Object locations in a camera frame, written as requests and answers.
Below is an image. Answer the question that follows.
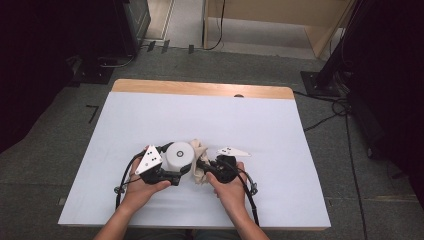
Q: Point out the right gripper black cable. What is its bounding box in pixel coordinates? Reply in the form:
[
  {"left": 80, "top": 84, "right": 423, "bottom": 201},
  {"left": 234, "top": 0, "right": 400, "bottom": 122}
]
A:
[{"left": 229, "top": 159, "right": 261, "bottom": 228}]

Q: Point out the white cylinder speaker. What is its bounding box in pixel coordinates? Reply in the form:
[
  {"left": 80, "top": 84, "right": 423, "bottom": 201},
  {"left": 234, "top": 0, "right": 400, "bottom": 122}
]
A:
[{"left": 165, "top": 141, "right": 196, "bottom": 174}]

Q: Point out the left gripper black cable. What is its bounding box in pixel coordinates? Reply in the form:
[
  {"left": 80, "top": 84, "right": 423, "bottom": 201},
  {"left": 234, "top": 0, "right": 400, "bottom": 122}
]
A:
[{"left": 114, "top": 150, "right": 148, "bottom": 211}]

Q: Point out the flat black stand base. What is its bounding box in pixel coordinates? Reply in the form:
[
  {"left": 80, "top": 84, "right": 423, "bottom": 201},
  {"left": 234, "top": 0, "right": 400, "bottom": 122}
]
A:
[{"left": 71, "top": 56, "right": 116, "bottom": 86}]

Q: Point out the black cabinet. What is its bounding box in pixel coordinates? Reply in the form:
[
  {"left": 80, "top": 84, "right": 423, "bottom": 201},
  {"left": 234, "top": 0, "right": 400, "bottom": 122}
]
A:
[{"left": 111, "top": 0, "right": 152, "bottom": 58}]

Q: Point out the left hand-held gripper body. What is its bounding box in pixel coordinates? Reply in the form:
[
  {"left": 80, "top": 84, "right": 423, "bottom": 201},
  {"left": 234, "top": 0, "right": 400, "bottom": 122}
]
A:
[{"left": 135, "top": 144, "right": 181, "bottom": 187}]

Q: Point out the long thin black floor cable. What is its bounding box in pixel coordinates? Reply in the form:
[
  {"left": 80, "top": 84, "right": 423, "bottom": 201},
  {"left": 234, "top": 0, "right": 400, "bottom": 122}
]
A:
[{"left": 344, "top": 113, "right": 368, "bottom": 240}]

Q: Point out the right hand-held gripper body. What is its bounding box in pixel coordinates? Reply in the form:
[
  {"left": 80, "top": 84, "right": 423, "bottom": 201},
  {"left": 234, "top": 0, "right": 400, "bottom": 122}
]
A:
[{"left": 213, "top": 146, "right": 252, "bottom": 184}]

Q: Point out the light wooden shelf unit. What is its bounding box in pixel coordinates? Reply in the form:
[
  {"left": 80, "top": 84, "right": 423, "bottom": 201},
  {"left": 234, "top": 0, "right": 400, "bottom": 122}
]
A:
[{"left": 202, "top": 0, "right": 356, "bottom": 60}]

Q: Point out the white table cover sheet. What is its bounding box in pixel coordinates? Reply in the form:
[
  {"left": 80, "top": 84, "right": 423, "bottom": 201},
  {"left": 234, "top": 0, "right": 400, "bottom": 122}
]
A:
[{"left": 58, "top": 91, "right": 332, "bottom": 230}]

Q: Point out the grey looped floor cable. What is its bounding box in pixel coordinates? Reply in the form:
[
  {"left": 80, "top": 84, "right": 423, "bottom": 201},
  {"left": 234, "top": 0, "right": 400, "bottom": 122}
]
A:
[{"left": 97, "top": 54, "right": 137, "bottom": 70}]

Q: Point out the person's right hand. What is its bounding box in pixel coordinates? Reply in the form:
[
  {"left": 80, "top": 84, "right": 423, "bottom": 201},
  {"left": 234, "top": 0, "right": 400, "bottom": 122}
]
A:
[{"left": 206, "top": 162, "right": 249, "bottom": 219}]

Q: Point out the black floor cable bundle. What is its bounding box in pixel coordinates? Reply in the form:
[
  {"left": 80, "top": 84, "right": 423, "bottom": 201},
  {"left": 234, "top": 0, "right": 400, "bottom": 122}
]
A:
[{"left": 293, "top": 89, "right": 352, "bottom": 133}]

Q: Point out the black stand with square base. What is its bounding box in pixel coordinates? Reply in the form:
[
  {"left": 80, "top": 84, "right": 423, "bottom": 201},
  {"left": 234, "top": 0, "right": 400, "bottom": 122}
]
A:
[{"left": 299, "top": 0, "right": 368, "bottom": 98}]

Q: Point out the hanging black cable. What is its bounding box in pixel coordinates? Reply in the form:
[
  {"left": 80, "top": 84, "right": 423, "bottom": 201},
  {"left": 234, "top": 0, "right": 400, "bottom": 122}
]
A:
[{"left": 203, "top": 0, "right": 226, "bottom": 52}]

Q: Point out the person's left hand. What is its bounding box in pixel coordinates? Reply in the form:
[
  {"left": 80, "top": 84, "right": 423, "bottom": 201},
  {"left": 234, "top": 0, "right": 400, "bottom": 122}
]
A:
[{"left": 120, "top": 145, "right": 172, "bottom": 214}]

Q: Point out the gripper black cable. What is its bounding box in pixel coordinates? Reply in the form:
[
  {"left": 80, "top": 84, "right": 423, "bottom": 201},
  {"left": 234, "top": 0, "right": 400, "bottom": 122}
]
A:
[
  {"left": 229, "top": 159, "right": 261, "bottom": 228},
  {"left": 114, "top": 150, "right": 148, "bottom": 211}
]

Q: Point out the dark curtain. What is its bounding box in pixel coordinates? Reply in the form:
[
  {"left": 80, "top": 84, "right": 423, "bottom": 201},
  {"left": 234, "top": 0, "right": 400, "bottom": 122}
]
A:
[
  {"left": 0, "top": 0, "right": 116, "bottom": 155},
  {"left": 346, "top": 0, "right": 424, "bottom": 211}
]

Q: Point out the beige quilted cloth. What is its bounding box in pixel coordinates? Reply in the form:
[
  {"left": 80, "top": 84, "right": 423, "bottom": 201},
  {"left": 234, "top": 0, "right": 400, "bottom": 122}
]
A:
[{"left": 189, "top": 138, "right": 212, "bottom": 185}]

